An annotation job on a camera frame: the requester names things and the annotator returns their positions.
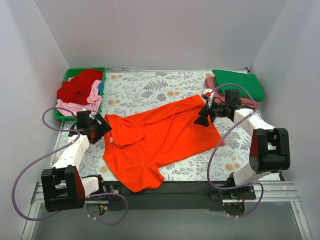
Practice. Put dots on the pink t shirt in bin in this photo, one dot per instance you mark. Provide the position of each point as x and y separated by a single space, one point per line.
91 102

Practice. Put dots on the folded dusty pink t shirt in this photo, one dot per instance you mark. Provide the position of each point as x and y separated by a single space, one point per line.
219 98

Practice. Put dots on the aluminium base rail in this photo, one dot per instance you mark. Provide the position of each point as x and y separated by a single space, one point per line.
177 210

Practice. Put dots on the green plastic bin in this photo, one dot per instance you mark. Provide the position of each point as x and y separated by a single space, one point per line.
70 73

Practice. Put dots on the red t shirt in bin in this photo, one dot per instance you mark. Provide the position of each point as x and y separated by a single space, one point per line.
78 84

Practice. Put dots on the folded green t shirt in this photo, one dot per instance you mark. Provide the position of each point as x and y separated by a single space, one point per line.
247 81

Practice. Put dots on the blue garment in bin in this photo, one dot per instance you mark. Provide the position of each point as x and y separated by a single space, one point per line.
101 89

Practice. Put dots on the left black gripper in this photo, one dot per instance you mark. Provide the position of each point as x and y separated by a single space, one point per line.
97 128

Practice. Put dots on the orange t shirt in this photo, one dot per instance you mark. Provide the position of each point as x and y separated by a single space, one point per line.
138 145

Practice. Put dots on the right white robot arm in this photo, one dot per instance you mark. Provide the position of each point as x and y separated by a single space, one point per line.
269 149

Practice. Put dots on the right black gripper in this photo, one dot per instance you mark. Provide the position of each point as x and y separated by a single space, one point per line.
211 114

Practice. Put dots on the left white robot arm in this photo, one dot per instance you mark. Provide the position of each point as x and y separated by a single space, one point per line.
62 186

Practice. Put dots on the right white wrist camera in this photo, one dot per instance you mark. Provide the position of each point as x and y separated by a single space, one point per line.
208 95

